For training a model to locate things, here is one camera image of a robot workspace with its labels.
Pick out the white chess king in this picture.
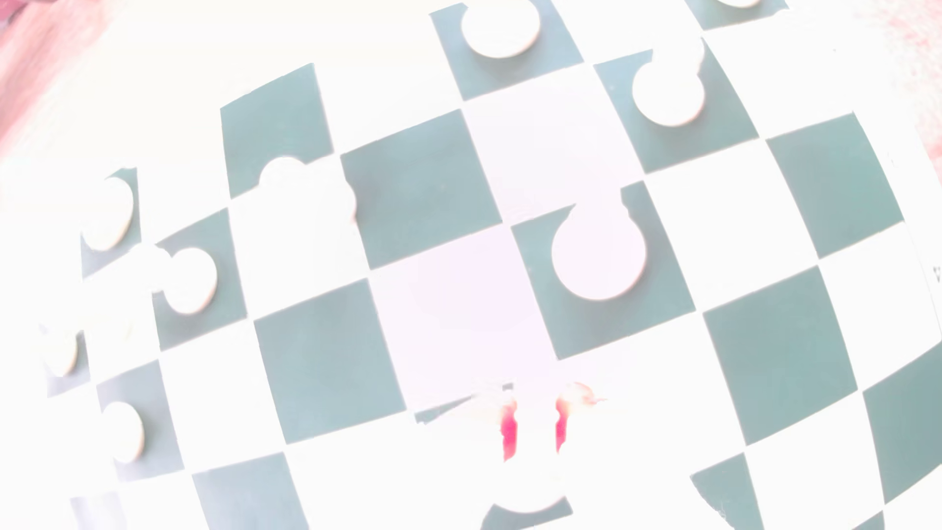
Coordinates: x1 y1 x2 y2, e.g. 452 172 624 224
77 175 137 253

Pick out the white chess knight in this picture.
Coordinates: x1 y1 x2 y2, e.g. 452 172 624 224
550 178 649 303

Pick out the green and white chess mat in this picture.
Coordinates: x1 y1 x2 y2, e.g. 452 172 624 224
0 0 942 530

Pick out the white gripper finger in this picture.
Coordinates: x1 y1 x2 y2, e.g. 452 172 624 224
553 381 728 530
368 389 520 530

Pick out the white chess pawn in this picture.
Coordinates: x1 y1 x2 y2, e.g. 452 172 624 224
630 33 709 128
40 326 80 379
258 155 359 238
125 243 219 316
99 401 147 465
486 395 572 515

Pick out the white chess bishop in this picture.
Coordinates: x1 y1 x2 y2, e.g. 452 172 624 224
461 0 543 60

